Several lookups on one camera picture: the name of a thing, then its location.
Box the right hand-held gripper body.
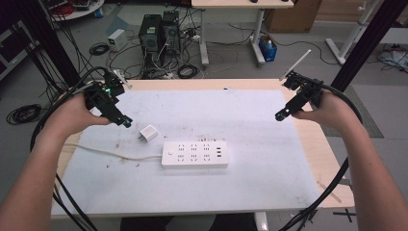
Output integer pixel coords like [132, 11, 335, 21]
[279, 48, 323, 114]

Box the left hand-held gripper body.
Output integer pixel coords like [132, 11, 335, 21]
[84, 68, 133, 125]

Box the white plug adapter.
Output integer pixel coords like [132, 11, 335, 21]
[138, 124, 160, 144]

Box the white power strip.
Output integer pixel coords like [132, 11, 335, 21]
[161, 140, 230, 170]

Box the person's right hand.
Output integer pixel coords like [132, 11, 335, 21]
[292, 90, 359, 137]

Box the person's left hand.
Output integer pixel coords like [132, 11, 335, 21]
[43, 93, 113, 138]

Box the blue box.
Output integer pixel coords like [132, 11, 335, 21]
[258, 34, 279, 63]

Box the grey floor mat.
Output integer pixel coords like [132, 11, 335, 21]
[319, 84, 385, 140]

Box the small white box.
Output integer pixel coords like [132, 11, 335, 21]
[107, 28, 129, 52]

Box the black computer tower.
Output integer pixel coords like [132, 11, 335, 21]
[138, 13, 164, 66]
[160, 10, 182, 59]

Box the white stand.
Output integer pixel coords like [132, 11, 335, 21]
[325, 0, 386, 66]

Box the cardboard box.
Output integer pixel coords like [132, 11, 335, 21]
[264, 0, 323, 34]

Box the round white table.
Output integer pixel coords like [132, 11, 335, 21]
[40, 0, 106, 23]

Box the white table mat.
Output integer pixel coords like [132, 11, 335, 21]
[50, 89, 322, 218]

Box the white table leg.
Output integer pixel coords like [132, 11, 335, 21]
[253, 211, 269, 231]

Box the wooden desk with white legs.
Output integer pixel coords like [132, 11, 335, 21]
[191, 0, 295, 68]

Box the white power strip cable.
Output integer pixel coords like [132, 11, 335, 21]
[63, 142, 164, 162]

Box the coiled black cable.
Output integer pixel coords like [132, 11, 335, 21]
[89, 41, 111, 57]
[6, 103, 43, 126]
[176, 64, 200, 80]

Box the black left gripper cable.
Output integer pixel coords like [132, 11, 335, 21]
[29, 65, 111, 231]

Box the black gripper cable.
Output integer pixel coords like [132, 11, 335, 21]
[29, 65, 111, 231]
[278, 81, 366, 231]

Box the black metal frame post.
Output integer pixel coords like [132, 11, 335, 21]
[330, 0, 408, 93]
[13, 0, 82, 89]

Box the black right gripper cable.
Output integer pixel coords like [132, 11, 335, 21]
[278, 81, 366, 231]

